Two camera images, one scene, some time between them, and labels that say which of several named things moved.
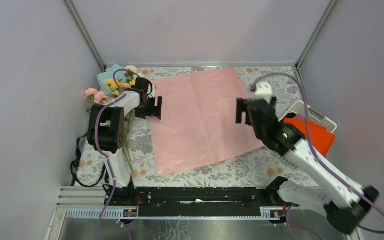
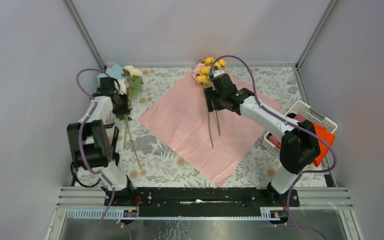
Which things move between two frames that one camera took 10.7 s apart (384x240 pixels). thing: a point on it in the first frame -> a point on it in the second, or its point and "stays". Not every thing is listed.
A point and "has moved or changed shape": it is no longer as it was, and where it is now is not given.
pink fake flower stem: x=98 y=97 has moved or changed shape
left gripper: x=154 y=111 -> x=125 y=109
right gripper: x=241 y=107 -> x=208 y=94
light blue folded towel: x=108 y=74 stays
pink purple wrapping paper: x=198 y=126 has moved or changed shape
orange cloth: x=322 y=139 stays
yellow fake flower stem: x=126 y=147 -> x=208 y=66
